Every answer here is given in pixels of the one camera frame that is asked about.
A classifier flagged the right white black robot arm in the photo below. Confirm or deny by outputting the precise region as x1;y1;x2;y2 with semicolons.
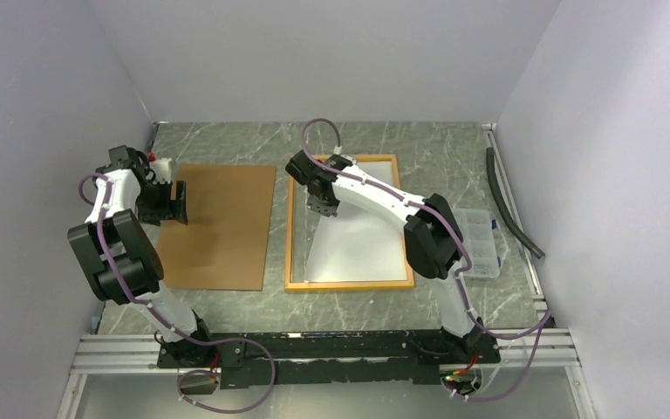
285;150;482;362

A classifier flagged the brown cardboard backing board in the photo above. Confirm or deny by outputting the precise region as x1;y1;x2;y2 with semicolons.
156;163;277;291

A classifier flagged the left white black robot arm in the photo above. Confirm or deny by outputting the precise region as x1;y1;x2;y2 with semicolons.
67;145;215;367

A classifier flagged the black corrugated hose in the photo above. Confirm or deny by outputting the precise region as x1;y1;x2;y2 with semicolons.
485;146;546;259

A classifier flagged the building and sky photo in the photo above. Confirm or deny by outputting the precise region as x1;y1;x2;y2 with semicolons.
303;161;408;285

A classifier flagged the aluminium extrusion rail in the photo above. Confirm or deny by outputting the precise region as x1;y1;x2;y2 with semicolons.
70;328;581;374

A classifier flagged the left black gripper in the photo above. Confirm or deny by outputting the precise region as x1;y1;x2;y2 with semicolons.
136;178;188;227

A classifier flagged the yellow wooden picture frame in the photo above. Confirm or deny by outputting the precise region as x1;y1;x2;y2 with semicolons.
284;178;415;292

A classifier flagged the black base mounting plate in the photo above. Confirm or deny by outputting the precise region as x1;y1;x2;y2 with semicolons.
157;329;501;389

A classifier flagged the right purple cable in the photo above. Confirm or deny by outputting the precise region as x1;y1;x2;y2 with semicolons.
301;118;553;405

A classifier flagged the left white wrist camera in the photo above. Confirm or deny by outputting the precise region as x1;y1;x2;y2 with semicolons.
146;152;174;183

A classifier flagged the purple cable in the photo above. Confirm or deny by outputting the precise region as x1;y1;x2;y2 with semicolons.
301;118;553;405
78;173;278;416

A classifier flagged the clear plastic compartment box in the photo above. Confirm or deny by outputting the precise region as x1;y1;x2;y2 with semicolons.
455;208;501;278

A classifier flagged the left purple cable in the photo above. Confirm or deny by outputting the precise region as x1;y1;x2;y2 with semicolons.
78;173;278;416

